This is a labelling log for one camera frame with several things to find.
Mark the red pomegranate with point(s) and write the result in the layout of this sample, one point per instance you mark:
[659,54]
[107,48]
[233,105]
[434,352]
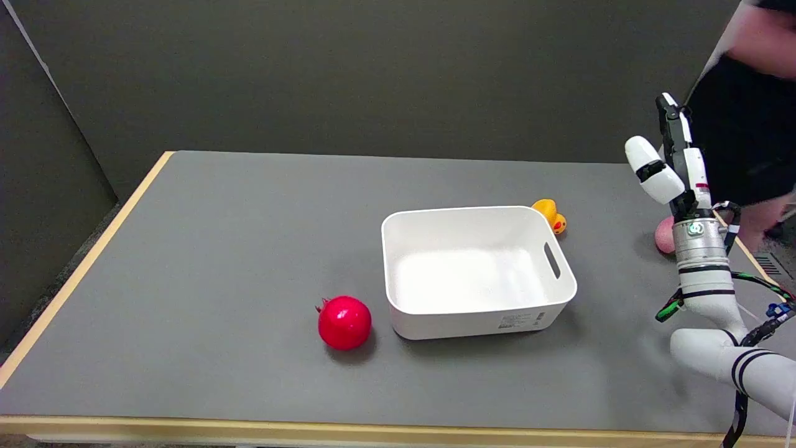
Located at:
[344,322]

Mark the person in black clothes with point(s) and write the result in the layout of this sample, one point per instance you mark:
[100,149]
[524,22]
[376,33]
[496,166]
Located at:
[749,112]

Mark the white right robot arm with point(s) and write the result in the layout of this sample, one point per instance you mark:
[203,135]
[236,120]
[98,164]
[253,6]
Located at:
[709,292]

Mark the yellow rubber duck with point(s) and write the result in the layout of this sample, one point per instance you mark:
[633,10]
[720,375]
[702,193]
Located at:
[550,215]

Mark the white plastic bin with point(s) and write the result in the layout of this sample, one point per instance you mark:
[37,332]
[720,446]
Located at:
[476,270]

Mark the pink peach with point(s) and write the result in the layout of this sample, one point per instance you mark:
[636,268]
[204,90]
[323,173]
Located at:
[665,236]

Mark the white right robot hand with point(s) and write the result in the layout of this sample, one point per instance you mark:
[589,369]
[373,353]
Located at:
[678,168]

